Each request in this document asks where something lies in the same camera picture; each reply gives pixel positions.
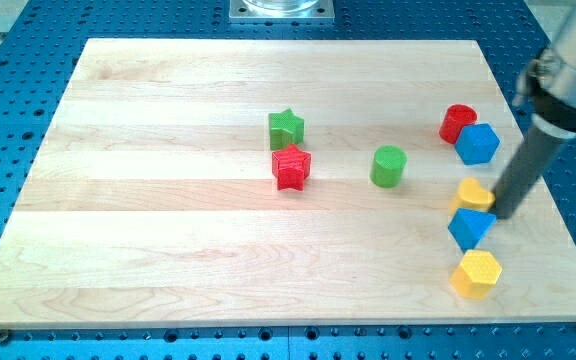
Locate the yellow hexagon block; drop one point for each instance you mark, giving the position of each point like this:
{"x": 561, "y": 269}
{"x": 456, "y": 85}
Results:
{"x": 476, "y": 274}

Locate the red cylinder block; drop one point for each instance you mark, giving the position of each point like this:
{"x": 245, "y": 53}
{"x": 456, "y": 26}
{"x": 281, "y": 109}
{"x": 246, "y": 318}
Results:
{"x": 457, "y": 116}

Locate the green star block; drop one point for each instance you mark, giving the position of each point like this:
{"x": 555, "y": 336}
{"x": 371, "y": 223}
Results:
{"x": 285, "y": 128}

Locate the red star block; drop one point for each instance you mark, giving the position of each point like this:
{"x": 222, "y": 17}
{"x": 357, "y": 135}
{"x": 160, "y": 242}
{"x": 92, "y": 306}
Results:
{"x": 291, "y": 167}

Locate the yellow heart block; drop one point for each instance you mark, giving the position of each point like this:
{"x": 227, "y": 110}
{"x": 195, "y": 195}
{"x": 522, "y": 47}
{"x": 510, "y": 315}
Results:
{"x": 472, "y": 195}

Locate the light wooden board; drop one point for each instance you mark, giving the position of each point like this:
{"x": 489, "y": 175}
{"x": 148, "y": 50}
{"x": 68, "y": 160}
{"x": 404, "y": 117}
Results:
{"x": 151, "y": 201}

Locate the blue cube block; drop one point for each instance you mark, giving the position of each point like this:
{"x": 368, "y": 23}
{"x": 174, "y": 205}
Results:
{"x": 468, "y": 227}

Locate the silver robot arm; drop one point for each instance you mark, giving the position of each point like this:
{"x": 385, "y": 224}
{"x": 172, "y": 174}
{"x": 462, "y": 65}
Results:
{"x": 549, "y": 80}

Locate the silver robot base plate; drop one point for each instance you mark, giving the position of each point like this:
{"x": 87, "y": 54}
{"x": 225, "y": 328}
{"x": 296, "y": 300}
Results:
{"x": 252, "y": 10}

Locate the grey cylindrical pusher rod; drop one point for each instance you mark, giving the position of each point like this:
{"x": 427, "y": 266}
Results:
{"x": 541, "y": 145}

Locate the green cylinder block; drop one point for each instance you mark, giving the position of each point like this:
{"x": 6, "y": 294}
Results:
{"x": 387, "y": 167}

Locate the blue hexagon block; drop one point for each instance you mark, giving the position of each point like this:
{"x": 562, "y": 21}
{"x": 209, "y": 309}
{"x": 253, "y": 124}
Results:
{"x": 477, "y": 144}

